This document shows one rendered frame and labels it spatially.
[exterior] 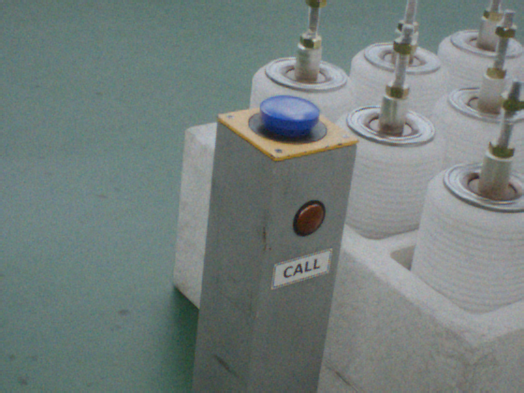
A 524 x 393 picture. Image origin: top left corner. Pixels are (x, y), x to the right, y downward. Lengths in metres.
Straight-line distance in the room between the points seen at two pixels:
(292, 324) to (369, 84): 0.33
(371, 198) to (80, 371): 0.31
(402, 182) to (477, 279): 0.11
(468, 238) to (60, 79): 0.91
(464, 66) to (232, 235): 0.44
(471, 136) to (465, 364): 0.24
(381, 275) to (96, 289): 0.37
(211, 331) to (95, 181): 0.54
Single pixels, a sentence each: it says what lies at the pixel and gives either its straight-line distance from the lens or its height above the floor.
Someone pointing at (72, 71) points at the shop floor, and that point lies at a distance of 1.62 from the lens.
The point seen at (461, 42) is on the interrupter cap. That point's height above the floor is 0.25.
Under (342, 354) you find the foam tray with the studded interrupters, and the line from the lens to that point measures 0.90.
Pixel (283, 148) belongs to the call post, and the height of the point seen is 0.31.
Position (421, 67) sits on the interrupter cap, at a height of 0.25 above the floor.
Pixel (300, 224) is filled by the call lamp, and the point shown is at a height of 0.26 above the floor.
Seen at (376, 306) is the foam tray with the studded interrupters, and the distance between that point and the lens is 0.85.
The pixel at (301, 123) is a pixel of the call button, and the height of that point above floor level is 0.33.
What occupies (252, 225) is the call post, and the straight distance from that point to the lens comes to 0.72.
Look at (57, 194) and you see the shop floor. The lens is 1.28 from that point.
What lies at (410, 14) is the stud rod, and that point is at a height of 0.30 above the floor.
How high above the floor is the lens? 0.61
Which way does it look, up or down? 28 degrees down
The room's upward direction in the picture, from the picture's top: 7 degrees clockwise
